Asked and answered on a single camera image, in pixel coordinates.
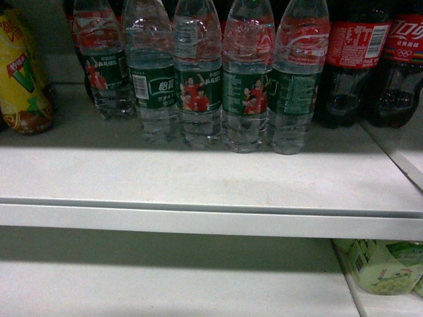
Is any cola bottle with logo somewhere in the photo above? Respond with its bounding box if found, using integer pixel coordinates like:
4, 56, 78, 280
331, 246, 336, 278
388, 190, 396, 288
364, 1, 422, 128

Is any water bottle far left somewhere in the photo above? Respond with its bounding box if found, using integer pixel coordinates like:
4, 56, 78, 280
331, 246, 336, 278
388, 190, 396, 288
73, 1, 135, 120

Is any green grape drink bottle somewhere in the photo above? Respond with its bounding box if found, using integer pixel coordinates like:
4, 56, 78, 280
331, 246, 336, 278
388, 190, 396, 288
333, 238, 422, 295

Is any cola bottle with barcode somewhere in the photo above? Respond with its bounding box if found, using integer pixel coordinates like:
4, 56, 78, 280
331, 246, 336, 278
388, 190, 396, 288
315, 1, 395, 128

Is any water bottle with athletes front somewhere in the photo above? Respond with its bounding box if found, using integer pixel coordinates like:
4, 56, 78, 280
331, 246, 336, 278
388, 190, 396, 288
173, 1, 222, 149

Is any water bottle with text label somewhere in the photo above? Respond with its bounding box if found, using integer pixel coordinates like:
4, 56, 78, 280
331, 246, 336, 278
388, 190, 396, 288
266, 1, 330, 155

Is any yellow lemon tea bottle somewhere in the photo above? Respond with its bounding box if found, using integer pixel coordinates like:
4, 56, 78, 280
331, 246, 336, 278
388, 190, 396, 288
1, 3, 54, 135

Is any water bottle with barcode label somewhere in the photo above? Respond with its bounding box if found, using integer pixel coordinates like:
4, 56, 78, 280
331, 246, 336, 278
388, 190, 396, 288
122, 1, 178, 143

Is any white metal shelf board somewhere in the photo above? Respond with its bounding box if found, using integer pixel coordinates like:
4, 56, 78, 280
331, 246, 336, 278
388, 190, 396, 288
1, 85, 422, 240

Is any water bottle with athletes label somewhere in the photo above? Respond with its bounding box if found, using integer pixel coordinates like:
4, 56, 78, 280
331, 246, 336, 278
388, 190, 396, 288
221, 1, 275, 153

